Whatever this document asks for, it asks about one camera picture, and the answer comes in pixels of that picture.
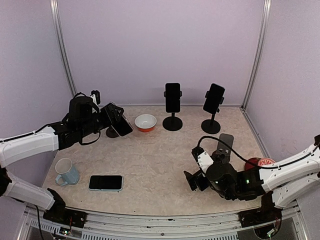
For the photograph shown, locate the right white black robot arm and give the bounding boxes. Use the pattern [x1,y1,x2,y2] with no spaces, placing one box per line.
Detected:
[184,135,320,222]

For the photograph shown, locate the left aluminium frame post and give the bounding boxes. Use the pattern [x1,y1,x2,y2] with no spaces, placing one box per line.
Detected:
[49,0,78,97]

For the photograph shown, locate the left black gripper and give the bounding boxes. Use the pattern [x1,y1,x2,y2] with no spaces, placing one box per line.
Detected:
[78,103,123,138]

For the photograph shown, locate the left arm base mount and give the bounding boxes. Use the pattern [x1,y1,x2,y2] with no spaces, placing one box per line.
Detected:
[43,188,87,229]

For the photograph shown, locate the right aluminium frame post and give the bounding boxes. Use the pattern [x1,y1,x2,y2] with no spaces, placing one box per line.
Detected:
[241,0,272,112]

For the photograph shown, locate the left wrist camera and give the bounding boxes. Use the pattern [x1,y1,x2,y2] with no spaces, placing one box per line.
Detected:
[90,90,101,106]

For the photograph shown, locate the orange white bowl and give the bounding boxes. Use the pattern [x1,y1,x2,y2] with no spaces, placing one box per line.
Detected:
[134,114,157,133]

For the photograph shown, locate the aluminium frame post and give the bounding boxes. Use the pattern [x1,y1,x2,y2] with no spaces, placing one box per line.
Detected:
[49,0,78,97]
[241,0,272,112]

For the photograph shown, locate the light blue mug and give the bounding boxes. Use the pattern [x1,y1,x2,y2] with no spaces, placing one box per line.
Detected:
[54,158,80,187]

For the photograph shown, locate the blue cased bottom phone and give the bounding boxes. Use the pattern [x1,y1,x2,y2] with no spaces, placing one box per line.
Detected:
[88,175,124,192]

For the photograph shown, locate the black teal phone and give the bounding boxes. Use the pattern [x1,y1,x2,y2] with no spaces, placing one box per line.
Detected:
[163,82,182,113]

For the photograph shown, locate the red patterned bowl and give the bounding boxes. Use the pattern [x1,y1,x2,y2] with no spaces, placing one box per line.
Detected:
[257,158,276,167]

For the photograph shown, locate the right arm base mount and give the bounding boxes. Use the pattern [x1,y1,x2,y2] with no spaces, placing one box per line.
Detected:
[238,191,282,228]

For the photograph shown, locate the black pole phone stand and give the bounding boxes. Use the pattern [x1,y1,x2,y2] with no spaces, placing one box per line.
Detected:
[162,112,183,132]
[201,107,221,134]

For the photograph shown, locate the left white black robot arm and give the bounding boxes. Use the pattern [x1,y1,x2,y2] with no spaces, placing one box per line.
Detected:
[0,96,125,223]

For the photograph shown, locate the dark red saucer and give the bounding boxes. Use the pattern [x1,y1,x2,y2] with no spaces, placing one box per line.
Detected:
[244,157,261,171]

